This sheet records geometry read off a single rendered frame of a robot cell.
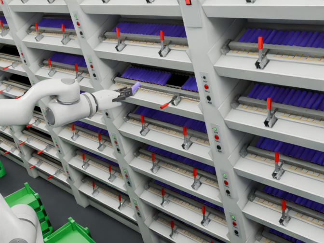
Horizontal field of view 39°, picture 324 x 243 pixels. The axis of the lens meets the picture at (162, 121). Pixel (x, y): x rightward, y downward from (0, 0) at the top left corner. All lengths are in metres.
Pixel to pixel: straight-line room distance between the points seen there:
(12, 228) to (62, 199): 1.59
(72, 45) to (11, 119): 0.74
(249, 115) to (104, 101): 0.50
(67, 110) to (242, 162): 0.65
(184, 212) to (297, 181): 0.76
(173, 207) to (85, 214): 0.94
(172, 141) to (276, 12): 0.83
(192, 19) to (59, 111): 0.52
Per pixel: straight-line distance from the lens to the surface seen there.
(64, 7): 2.13
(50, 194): 3.40
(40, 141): 3.29
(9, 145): 3.95
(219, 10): 1.43
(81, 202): 3.10
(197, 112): 1.69
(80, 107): 1.58
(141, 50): 1.82
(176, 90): 1.80
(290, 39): 1.44
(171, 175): 2.09
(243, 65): 1.46
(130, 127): 2.15
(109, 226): 2.87
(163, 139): 1.97
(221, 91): 1.57
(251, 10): 1.35
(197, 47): 1.54
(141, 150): 2.26
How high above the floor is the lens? 1.68
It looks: 26 degrees down
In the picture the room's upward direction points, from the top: 15 degrees counter-clockwise
